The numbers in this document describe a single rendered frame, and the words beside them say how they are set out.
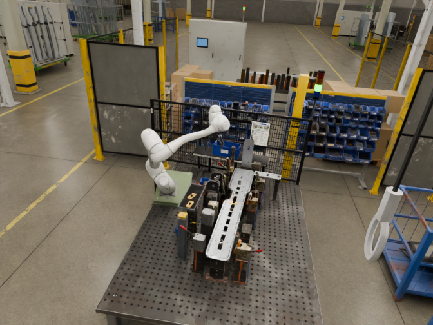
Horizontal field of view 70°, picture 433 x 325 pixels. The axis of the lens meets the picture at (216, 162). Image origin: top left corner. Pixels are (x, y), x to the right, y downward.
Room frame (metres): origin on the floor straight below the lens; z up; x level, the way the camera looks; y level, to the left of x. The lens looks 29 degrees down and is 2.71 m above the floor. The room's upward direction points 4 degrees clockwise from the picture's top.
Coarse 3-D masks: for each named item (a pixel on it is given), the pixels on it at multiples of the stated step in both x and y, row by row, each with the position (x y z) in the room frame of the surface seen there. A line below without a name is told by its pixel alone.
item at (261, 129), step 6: (252, 126) 3.33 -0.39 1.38; (258, 126) 3.31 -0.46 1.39; (264, 126) 3.30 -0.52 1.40; (270, 126) 3.29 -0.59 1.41; (258, 132) 3.31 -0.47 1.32; (264, 132) 3.30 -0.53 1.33; (258, 138) 3.31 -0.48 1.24; (264, 138) 3.30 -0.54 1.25; (258, 144) 3.31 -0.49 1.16; (264, 144) 3.30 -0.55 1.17
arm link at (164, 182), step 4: (164, 172) 2.69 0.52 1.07; (160, 176) 2.60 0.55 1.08; (164, 176) 2.60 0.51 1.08; (168, 176) 2.63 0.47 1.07; (156, 180) 2.61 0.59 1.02; (160, 180) 2.56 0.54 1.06; (164, 180) 2.57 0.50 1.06; (168, 180) 2.57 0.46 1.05; (172, 180) 2.64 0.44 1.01; (160, 184) 2.53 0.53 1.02; (164, 184) 2.53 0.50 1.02; (168, 184) 2.55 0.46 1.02; (172, 184) 2.60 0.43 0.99; (160, 188) 2.54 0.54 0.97; (164, 188) 2.54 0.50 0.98; (168, 188) 2.56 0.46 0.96; (172, 188) 2.61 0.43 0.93; (164, 192) 2.59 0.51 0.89; (168, 192) 2.61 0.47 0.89
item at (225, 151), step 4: (220, 140) 3.38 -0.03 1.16; (216, 144) 3.38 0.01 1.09; (224, 144) 3.36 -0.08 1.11; (228, 144) 3.35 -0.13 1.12; (232, 144) 3.33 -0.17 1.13; (236, 144) 3.32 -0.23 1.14; (240, 144) 3.28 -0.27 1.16; (216, 148) 3.22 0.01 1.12; (224, 148) 3.20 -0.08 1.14; (228, 148) 3.18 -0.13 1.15; (236, 148) 3.31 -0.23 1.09; (216, 152) 3.22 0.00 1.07; (220, 152) 3.21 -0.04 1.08; (224, 152) 3.19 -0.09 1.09; (228, 152) 3.18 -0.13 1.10; (236, 152) 3.15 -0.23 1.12; (224, 156) 3.19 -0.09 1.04; (228, 156) 3.18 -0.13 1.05; (236, 156) 3.16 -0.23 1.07
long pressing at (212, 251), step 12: (252, 180) 2.77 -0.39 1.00; (240, 192) 2.52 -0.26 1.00; (228, 204) 2.31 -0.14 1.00; (240, 204) 2.32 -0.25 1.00; (240, 216) 2.16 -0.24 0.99; (216, 228) 1.97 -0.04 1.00; (228, 228) 1.98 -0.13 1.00; (216, 240) 1.83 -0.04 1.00; (228, 240) 1.84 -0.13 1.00; (216, 252) 1.70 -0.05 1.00; (228, 252) 1.71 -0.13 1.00
